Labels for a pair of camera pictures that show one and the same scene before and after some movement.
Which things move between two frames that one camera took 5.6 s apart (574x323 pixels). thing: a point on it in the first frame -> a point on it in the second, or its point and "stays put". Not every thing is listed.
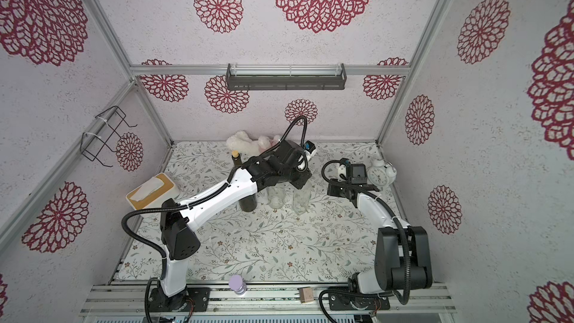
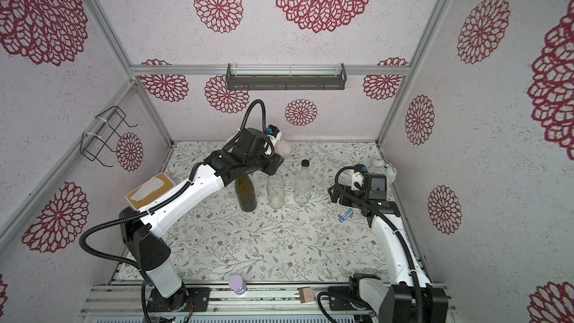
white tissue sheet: (152, 185) stays put
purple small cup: (237, 284) stays put
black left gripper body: (296, 176) -> (267, 164)
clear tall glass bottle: (276, 195) stays put
